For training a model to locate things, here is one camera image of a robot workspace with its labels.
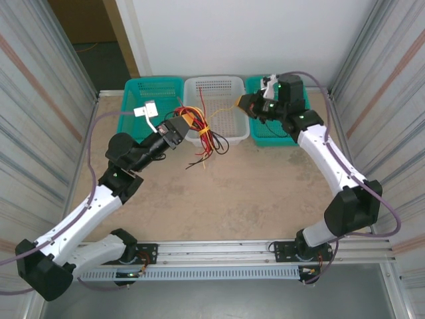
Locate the thin yellow cable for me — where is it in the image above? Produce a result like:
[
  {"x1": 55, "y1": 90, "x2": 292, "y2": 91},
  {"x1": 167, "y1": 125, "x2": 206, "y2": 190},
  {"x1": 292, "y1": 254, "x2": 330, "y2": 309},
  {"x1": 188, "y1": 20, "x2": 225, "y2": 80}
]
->
[
  {"x1": 208, "y1": 103, "x2": 240, "y2": 124},
  {"x1": 197, "y1": 124, "x2": 211, "y2": 169}
]

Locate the white plastic basket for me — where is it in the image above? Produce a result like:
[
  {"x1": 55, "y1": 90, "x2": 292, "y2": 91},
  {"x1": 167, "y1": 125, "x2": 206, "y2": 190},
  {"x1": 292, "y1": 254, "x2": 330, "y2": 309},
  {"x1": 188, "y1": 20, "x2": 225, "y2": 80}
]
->
[{"x1": 183, "y1": 75, "x2": 250, "y2": 147}]

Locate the teal plastic basket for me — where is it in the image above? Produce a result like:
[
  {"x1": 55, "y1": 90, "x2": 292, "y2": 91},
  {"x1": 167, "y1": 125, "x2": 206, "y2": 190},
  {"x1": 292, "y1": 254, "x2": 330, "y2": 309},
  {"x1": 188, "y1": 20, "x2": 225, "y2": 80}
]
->
[
  {"x1": 244, "y1": 75, "x2": 313, "y2": 148},
  {"x1": 116, "y1": 76, "x2": 185, "y2": 150}
]

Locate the black controller board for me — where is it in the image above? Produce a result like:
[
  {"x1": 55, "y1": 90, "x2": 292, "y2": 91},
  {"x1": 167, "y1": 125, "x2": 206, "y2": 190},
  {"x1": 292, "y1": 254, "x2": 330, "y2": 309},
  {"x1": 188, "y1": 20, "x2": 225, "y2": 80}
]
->
[
  {"x1": 297, "y1": 265, "x2": 322, "y2": 286},
  {"x1": 114, "y1": 269, "x2": 147, "y2": 287}
]

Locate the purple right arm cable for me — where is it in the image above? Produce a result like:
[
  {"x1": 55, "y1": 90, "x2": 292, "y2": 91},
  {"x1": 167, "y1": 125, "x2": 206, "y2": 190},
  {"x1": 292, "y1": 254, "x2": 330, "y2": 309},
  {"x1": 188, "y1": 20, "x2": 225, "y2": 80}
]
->
[{"x1": 280, "y1": 70, "x2": 402, "y2": 286}]

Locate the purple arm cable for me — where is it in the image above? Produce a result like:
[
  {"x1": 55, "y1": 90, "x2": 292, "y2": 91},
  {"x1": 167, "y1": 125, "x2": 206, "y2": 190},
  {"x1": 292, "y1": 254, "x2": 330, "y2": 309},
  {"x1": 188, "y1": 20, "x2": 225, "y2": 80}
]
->
[
  {"x1": 0, "y1": 111, "x2": 135, "y2": 296},
  {"x1": 280, "y1": 70, "x2": 402, "y2": 286}
]

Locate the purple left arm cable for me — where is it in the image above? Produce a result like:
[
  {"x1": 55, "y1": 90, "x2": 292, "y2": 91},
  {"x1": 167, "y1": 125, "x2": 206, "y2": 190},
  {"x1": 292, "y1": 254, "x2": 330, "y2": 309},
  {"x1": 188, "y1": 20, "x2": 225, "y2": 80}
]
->
[{"x1": 0, "y1": 111, "x2": 135, "y2": 296}]

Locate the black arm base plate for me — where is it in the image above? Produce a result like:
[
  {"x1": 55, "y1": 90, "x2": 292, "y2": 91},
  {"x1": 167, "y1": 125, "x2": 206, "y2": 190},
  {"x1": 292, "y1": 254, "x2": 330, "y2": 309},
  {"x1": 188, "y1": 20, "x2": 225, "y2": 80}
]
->
[
  {"x1": 126, "y1": 243, "x2": 159, "y2": 266},
  {"x1": 274, "y1": 239, "x2": 334, "y2": 264}
]

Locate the beige door frame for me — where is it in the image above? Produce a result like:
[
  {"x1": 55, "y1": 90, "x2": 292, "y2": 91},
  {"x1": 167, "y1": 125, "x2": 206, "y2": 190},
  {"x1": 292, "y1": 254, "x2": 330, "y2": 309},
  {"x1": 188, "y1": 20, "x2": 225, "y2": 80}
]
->
[{"x1": 102, "y1": 0, "x2": 142, "y2": 79}]

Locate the orange floor cable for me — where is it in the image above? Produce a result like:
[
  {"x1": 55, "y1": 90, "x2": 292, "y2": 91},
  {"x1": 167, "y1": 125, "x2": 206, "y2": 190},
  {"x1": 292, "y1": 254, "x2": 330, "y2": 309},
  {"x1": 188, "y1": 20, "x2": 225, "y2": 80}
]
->
[{"x1": 74, "y1": 42, "x2": 100, "y2": 54}]

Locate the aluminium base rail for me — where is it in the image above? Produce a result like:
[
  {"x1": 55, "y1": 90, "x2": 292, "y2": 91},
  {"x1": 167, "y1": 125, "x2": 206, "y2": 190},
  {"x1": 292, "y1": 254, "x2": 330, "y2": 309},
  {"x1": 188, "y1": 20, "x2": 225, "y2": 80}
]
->
[{"x1": 78, "y1": 237, "x2": 396, "y2": 266}]

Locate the grey slotted cable duct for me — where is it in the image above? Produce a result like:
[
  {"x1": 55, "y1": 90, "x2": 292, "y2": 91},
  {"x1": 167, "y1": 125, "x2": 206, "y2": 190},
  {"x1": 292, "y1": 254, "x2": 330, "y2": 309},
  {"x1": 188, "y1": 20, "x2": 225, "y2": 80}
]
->
[{"x1": 78, "y1": 266, "x2": 301, "y2": 282}]

